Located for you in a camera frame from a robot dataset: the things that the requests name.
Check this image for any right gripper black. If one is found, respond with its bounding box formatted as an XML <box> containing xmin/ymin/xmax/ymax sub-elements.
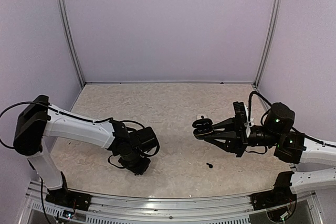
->
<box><xmin>205</xmin><ymin>116</ymin><xmax>281</xmax><ymax>158</ymax></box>

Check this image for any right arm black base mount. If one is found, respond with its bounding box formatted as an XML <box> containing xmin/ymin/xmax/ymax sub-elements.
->
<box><xmin>250</xmin><ymin>171</ymin><xmax>297</xmax><ymax>210</ymax></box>

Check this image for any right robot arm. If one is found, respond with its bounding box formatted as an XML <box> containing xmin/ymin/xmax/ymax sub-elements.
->
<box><xmin>193</xmin><ymin>102</ymin><xmax>335</xmax><ymax>205</ymax></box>

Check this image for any aluminium front rail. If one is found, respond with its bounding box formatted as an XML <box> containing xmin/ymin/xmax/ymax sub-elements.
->
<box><xmin>18</xmin><ymin>182</ymin><xmax>323</xmax><ymax>224</ymax></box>

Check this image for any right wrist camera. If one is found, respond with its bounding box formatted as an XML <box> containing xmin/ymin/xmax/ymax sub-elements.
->
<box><xmin>233</xmin><ymin>101</ymin><xmax>254</xmax><ymax>136</ymax></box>

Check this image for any black earbud charging case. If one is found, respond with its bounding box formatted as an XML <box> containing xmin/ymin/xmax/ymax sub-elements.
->
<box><xmin>192</xmin><ymin>118</ymin><xmax>214</xmax><ymax>140</ymax></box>

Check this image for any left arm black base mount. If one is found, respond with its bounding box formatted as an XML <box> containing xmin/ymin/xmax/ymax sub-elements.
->
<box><xmin>46</xmin><ymin>183</ymin><xmax>92</xmax><ymax>211</ymax></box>

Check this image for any right aluminium frame post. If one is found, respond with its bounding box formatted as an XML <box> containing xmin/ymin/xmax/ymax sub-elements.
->
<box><xmin>254</xmin><ymin>0</ymin><xmax>281</xmax><ymax>89</ymax></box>

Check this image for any white earbud charging case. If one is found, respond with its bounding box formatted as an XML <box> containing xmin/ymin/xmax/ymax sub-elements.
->
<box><xmin>196</xmin><ymin>114</ymin><xmax>208</xmax><ymax>119</ymax></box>

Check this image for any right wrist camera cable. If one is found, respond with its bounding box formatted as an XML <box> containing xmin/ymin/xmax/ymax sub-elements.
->
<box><xmin>248</xmin><ymin>91</ymin><xmax>272</xmax><ymax>124</ymax></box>

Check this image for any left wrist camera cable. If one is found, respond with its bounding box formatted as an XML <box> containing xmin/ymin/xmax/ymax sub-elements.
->
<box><xmin>0</xmin><ymin>100</ymin><xmax>50</xmax><ymax>150</ymax></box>

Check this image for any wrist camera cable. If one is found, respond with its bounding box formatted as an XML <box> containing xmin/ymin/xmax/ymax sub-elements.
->
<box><xmin>248</xmin><ymin>91</ymin><xmax>272</xmax><ymax>124</ymax></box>
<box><xmin>0</xmin><ymin>100</ymin><xmax>50</xmax><ymax>150</ymax></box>

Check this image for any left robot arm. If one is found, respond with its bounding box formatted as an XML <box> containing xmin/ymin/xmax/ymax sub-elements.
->
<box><xmin>13</xmin><ymin>95</ymin><xmax>160</xmax><ymax>206</ymax></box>

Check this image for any aluminium frame post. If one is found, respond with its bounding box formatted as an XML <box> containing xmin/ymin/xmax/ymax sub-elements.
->
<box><xmin>57</xmin><ymin>0</ymin><xmax>86</xmax><ymax>89</ymax></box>
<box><xmin>254</xmin><ymin>0</ymin><xmax>281</xmax><ymax>89</ymax></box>

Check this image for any left aluminium frame post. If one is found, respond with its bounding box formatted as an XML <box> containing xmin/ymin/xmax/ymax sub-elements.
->
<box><xmin>57</xmin><ymin>0</ymin><xmax>86</xmax><ymax>89</ymax></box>

